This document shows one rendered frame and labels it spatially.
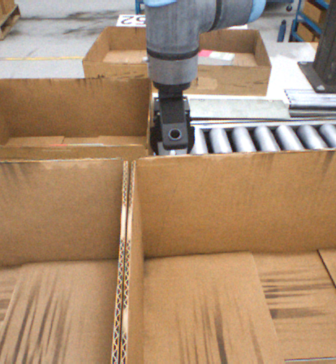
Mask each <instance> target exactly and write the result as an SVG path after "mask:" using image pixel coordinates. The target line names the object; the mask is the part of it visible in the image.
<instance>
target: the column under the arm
mask: <svg viewBox="0 0 336 364"><path fill-rule="evenodd" d="M297 65H298V67H299V69H300V70H301V71H302V72H303V74H304V75H305V77H306V78H307V80H308V82H309V83H310V85H311V86H312V88H313V89H314V91H315V92H316V93H322V94H336V0H330V4H329V7H328V11H327V14H326V17H325V22H324V24H323V28H322V30H321V36H320V39H319V42H318V46H317V51H316V54H315V58H314V61H313V62H305V61H302V62H297Z"/></svg>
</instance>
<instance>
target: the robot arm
mask: <svg viewBox="0 0 336 364"><path fill-rule="evenodd" d="M143 1H144V9H145V27H146V46H147V57H143V60H144V62H145V63H148V77H149V78H150V79H151V80H153V86H154V88H157V89H158V92H157V97H153V98H154V118H153V122H154V127H151V128H150V132H151V135H150V143H151V146H152V149H153V151H154V153H155V154H156V156H165V155H170V152H171V150H174V151H175V153H176V154H175V155H182V154H190V153H191V151H192V148H193V146H194V144H195V141H196V137H195V130H196V128H195V126H191V121H192V117H191V116H190V112H191V110H190V106H189V102H188V99H187V96H183V90H185V89H188V88H190V87H191V85H192V81H193V80H194V79H195V78H196V77H197V69H198V56H199V38H200V34H202V33H208V32H212V31H216V30H220V29H224V28H231V27H235V26H239V25H240V26H244V25H246V24H249V23H251V22H253V21H255V20H257V19H258V18H259V16H260V15H261V13H262V11H263V10H264V8H265V3H266V0H143ZM184 99H185V100H186V101H185V100H184Z"/></svg>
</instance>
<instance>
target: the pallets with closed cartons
mask: <svg viewBox="0 0 336 364"><path fill-rule="evenodd" d="M20 17H21V13H20V9H19V4H15V0H0V41H3V40H4V39H5V37H6V35H7V34H8V33H9V32H10V30H11V29H12V28H13V26H15V24H16V23H17V21H18V20H19V18H20Z"/></svg>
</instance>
